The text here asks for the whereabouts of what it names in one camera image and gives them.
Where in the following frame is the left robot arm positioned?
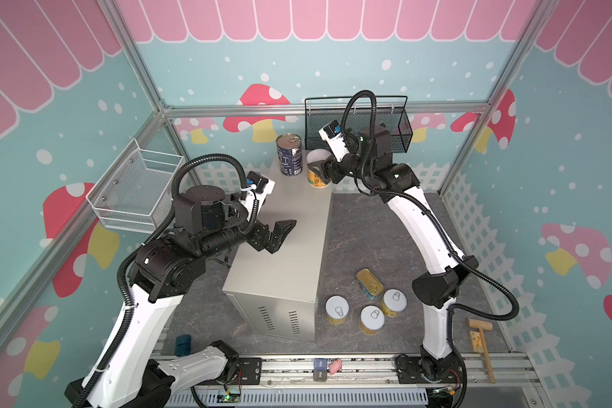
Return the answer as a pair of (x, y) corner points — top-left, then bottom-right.
(66, 154), (296, 407)

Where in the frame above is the wooden block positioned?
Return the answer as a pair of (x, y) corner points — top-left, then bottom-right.
(469, 331), (484, 353)

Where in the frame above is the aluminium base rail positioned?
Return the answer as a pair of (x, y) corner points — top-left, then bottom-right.
(160, 353), (552, 407)

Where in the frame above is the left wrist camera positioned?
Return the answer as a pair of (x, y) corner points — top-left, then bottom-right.
(241, 171), (275, 214)

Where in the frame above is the white wire mesh basket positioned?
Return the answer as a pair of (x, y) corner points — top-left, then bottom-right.
(86, 139), (185, 234)

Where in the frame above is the grey small block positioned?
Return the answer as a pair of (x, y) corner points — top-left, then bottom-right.
(313, 358), (328, 383)

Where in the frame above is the yellow can pull-tab lid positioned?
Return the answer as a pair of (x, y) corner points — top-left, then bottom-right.
(359, 305), (385, 336)
(380, 289), (407, 318)
(325, 295), (350, 325)

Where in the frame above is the dark blue tall can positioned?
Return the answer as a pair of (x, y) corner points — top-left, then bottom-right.
(276, 134), (303, 176)

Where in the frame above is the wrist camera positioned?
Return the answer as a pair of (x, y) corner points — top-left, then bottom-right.
(241, 171), (275, 214)
(319, 120), (350, 163)

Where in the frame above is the yellow can white lid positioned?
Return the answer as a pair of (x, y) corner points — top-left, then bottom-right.
(306, 149), (332, 188)

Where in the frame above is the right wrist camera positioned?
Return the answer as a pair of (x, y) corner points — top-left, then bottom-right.
(319, 120), (350, 163)

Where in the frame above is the wooden toy hammer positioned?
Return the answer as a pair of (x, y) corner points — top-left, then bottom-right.
(467, 319), (496, 384)

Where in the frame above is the grey metal cabinet counter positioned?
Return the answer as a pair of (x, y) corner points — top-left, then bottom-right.
(222, 161), (332, 342)

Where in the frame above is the pink small object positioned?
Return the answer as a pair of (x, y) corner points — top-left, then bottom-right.
(328, 359), (343, 375)

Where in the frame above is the gold flat sardine tin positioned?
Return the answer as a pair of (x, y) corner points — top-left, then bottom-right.
(356, 269), (384, 299)

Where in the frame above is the black wire mesh basket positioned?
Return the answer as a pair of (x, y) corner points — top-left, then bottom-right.
(304, 95), (414, 156)

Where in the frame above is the green circuit board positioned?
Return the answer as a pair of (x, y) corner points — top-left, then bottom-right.
(215, 389), (241, 404)

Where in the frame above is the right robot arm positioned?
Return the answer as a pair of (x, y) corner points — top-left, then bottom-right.
(309, 90), (520, 384)

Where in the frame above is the teal small object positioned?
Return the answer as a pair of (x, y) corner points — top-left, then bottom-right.
(174, 334), (192, 357)

